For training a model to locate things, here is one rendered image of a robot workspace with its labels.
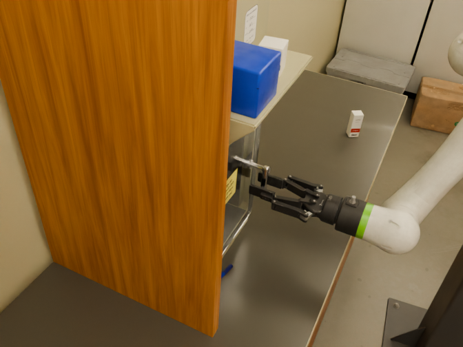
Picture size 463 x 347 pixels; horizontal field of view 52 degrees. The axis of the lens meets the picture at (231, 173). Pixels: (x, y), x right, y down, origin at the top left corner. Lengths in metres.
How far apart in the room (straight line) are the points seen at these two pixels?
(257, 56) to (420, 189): 0.61
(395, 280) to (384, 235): 1.51
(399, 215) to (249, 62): 0.56
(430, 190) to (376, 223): 0.18
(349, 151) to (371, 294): 1.00
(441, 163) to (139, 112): 0.76
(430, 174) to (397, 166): 2.16
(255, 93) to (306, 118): 1.14
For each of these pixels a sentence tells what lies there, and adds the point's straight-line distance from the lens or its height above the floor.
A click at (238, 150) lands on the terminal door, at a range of 1.11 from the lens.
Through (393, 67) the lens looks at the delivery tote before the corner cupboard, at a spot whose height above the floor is 0.33.
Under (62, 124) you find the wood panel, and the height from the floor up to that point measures 1.43.
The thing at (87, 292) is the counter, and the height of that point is 0.94.
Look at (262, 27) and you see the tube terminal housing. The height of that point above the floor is 1.56.
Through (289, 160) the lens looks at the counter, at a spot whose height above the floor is 0.94.
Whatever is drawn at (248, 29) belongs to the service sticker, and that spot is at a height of 1.58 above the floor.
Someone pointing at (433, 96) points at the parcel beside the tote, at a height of 0.28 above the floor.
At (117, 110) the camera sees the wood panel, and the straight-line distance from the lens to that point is 0.87.
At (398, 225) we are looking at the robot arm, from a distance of 1.18.
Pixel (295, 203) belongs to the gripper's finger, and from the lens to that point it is 1.22.
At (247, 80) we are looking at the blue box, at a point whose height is 1.58.
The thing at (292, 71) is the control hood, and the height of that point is 1.51.
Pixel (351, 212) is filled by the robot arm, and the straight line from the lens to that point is 1.18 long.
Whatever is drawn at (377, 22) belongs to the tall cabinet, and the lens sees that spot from 4.03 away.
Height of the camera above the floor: 1.97
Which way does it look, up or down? 40 degrees down
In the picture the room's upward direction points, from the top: 4 degrees clockwise
